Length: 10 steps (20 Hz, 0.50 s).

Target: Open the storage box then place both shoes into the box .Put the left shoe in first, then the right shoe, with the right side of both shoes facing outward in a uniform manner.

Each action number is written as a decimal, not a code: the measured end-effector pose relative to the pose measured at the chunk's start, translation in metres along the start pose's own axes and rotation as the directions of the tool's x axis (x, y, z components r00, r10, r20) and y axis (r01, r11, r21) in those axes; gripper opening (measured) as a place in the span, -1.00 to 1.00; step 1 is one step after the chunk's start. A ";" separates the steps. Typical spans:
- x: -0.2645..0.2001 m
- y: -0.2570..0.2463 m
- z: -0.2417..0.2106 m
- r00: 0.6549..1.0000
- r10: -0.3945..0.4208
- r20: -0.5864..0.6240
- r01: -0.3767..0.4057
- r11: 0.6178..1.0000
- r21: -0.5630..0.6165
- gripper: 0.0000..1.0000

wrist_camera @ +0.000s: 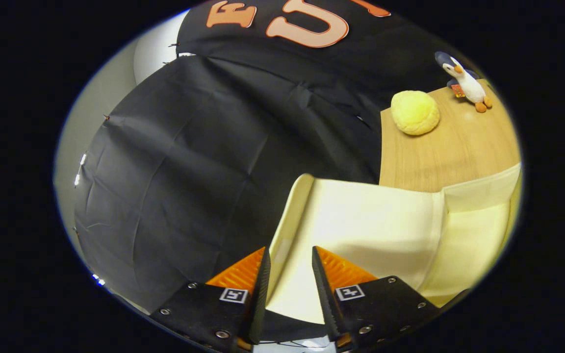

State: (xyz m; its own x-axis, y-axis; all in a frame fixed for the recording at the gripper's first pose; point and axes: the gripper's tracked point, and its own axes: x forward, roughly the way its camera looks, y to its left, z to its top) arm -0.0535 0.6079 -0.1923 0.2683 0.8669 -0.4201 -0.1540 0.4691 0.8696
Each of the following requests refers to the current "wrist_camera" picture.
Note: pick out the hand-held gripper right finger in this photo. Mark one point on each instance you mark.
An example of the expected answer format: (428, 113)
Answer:
(329, 304)

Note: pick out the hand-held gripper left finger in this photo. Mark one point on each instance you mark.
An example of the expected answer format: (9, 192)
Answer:
(258, 304)

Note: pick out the cream storage box lid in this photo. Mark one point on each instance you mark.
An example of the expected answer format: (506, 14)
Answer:
(371, 225)

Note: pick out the yellow bun plush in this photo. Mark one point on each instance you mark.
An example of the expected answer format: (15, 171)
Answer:
(415, 113)

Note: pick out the blue white penguin plush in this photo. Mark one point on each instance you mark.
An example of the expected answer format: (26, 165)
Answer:
(469, 83)

